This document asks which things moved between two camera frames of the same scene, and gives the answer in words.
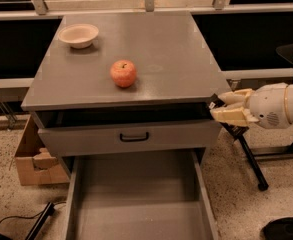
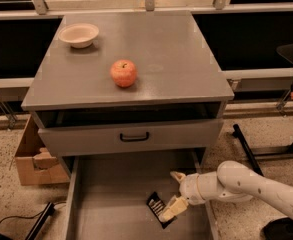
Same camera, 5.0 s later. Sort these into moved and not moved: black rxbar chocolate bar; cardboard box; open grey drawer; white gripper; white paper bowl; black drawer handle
Moved: white gripper; black rxbar chocolate bar
Not moved: white paper bowl; cardboard box; black drawer handle; open grey drawer
